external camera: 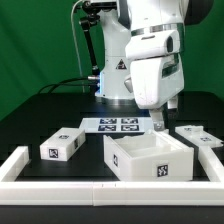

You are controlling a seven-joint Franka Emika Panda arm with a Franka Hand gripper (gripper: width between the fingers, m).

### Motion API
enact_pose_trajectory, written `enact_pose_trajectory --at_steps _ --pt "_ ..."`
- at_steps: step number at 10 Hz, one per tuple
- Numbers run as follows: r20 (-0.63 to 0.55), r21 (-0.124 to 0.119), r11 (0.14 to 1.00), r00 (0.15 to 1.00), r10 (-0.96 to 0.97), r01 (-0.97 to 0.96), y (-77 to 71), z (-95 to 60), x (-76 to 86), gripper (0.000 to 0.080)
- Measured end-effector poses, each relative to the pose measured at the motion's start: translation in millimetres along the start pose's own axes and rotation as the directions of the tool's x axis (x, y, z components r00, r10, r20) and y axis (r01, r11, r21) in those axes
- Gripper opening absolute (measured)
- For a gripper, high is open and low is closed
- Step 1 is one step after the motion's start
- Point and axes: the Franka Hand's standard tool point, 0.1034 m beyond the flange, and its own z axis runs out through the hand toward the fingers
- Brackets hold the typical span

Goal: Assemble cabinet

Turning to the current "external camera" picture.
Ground white marker base plate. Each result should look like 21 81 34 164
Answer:
80 117 153 133

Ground black cable bundle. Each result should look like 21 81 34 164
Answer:
37 77 101 95

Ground grey hanging cable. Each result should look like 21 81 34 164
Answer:
70 0 86 94

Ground white closed box part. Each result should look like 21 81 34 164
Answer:
40 127 86 161

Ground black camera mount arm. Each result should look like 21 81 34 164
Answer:
79 1 100 75

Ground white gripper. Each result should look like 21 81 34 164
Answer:
125 29 184 131

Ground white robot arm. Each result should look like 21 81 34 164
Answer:
90 0 214 131

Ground white cabinet body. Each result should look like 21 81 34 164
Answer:
103 130 194 182

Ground white U-shaped table frame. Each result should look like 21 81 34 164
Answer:
0 146 224 206

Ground white door panel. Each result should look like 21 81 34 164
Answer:
175 125 223 148

